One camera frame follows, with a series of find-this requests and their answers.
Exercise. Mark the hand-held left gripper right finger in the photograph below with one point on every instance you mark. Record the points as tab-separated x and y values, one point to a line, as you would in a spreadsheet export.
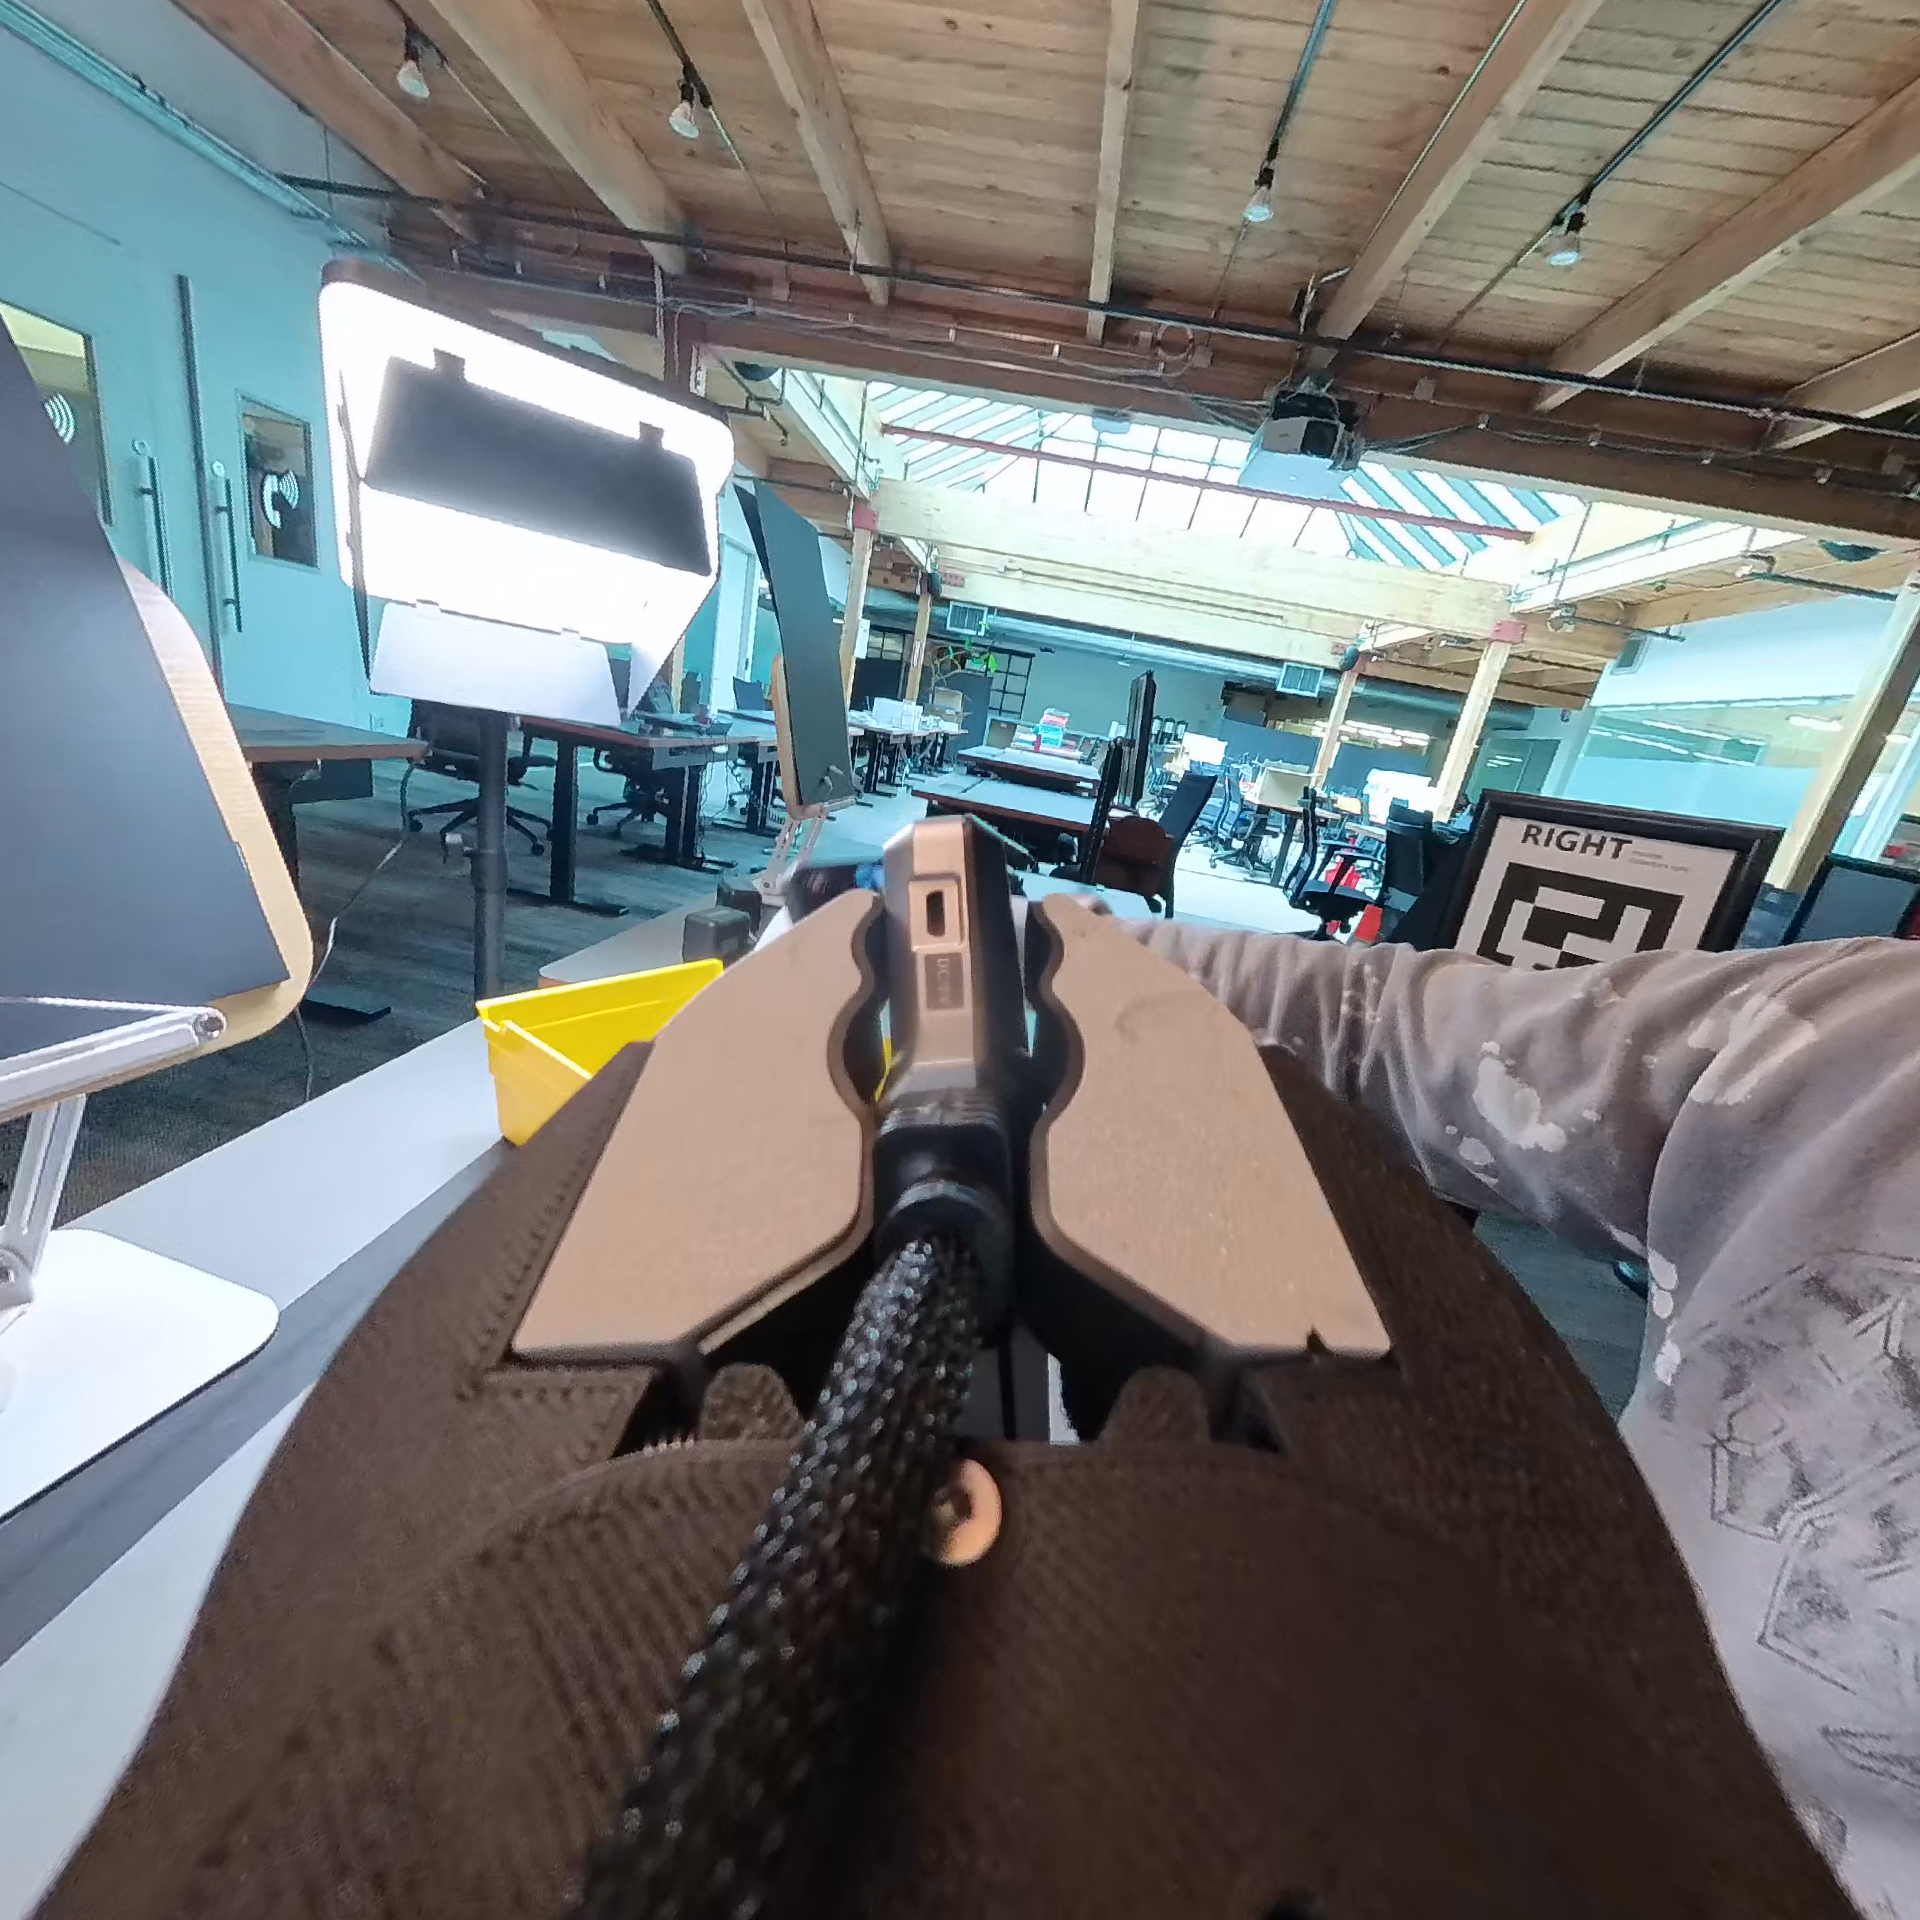
1200	1185

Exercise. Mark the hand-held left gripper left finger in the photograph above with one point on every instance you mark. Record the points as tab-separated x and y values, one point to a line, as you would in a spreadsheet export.
705	1185

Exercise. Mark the yellow divided storage bin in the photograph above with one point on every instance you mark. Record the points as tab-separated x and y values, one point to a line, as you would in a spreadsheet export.
584	1036

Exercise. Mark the black hdmi switch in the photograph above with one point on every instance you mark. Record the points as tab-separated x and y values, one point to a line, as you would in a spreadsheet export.
937	976

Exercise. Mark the person's right forearm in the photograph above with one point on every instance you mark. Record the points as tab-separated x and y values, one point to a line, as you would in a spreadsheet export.
1424	1036

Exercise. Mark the small black adapter box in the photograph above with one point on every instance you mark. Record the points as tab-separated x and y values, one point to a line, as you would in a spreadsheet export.
717	933

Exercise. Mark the black light stand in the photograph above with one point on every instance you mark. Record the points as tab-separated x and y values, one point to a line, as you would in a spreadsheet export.
492	871

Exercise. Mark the wooden office desk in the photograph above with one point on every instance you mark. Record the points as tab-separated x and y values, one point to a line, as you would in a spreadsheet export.
630	736
330	746

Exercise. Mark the black office chair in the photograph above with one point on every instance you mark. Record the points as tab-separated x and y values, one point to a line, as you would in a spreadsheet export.
465	766

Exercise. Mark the framed tag sign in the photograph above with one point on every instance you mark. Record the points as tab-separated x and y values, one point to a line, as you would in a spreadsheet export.
1605	885

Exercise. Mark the white metal stand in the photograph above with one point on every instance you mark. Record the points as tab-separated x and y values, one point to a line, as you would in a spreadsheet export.
119	1350

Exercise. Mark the bright studio light panel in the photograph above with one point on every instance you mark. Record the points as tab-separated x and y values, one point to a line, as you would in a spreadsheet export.
524	510

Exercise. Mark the black board with wooden edge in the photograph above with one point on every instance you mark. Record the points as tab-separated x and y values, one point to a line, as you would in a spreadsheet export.
119	780

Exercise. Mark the ceiling projector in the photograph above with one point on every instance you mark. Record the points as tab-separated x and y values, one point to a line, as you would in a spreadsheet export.
1296	443

